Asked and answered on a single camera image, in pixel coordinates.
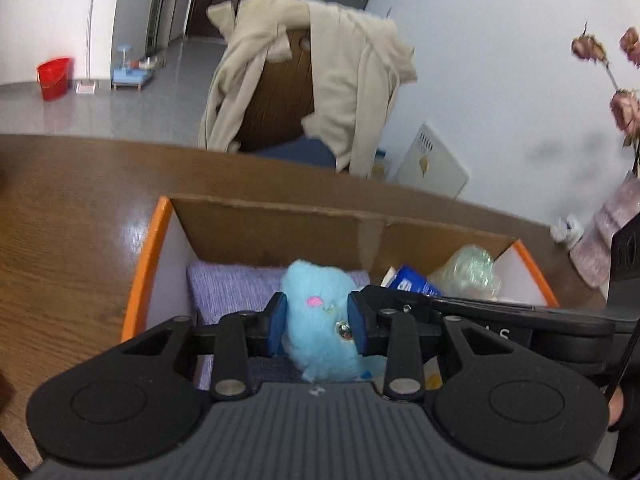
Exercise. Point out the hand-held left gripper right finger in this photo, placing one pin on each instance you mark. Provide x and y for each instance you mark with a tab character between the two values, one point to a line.
357	322

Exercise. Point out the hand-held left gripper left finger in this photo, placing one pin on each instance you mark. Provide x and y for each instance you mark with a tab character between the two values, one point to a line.
276	322

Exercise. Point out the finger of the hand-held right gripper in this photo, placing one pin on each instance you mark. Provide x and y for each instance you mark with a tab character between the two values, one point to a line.
400	300

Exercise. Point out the blue tissue packet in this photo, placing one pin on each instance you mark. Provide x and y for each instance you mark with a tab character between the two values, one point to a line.
412	280

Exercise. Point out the blue plush toy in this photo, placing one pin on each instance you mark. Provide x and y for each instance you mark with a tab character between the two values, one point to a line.
315	330

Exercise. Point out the purple fabric pouch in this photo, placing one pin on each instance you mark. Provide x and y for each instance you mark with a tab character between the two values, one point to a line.
230	285

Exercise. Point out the red cardboard box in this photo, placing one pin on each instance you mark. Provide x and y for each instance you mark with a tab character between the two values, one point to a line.
275	230

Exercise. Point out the person's right hand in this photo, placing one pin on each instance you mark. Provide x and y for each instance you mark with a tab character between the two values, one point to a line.
615	410

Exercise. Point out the clear plastic bag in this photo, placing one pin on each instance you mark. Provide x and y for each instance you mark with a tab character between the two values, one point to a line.
470	270

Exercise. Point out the pink textured vase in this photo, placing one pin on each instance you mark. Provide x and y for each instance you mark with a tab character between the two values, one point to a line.
595	245

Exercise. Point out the small white bottle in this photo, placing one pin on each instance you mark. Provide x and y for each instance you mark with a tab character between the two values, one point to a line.
567	230

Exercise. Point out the beige jacket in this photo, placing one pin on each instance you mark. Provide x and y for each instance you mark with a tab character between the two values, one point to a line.
345	85

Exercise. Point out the wooden chair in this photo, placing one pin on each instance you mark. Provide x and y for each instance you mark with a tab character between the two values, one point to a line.
280	95

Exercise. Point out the dried pink rose bouquet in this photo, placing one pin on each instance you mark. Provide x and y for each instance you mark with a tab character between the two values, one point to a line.
625	107

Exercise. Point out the small blue stand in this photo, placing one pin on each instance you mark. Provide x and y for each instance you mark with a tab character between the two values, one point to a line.
130	77

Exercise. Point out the white mop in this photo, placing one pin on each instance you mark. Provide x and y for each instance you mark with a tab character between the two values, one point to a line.
86	87

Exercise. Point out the dark brown entrance door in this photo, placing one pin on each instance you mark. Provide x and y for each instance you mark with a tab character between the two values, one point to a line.
220	0

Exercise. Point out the red bucket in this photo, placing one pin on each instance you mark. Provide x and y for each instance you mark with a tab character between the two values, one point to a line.
54	80

